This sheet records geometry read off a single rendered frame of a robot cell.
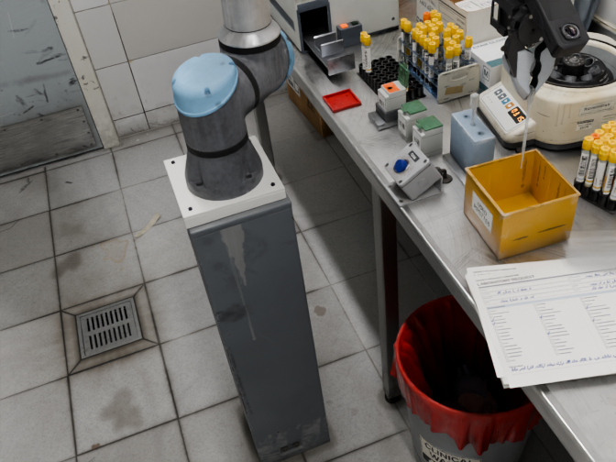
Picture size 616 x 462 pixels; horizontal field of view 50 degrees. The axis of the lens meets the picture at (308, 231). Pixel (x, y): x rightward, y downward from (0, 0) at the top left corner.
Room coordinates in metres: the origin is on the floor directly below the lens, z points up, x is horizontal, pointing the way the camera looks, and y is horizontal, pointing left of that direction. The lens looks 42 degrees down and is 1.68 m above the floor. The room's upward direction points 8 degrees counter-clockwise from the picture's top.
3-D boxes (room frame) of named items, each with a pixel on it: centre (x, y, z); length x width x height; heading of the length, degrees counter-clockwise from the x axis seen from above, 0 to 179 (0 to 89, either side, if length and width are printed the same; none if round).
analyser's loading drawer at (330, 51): (1.49, -0.11, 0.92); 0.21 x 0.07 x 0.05; 14
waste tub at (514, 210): (0.82, -0.35, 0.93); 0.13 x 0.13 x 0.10; 10
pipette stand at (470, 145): (0.99, -0.32, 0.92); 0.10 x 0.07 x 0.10; 9
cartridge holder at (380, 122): (1.20, -0.21, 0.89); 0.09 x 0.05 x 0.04; 104
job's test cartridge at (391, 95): (1.20, -0.21, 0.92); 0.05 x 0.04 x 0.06; 104
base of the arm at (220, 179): (1.05, 0.14, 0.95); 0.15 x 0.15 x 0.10
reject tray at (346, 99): (1.30, -0.12, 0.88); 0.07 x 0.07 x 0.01; 14
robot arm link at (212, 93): (1.06, 0.14, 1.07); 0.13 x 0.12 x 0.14; 143
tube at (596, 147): (0.87, -0.50, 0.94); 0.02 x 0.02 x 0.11
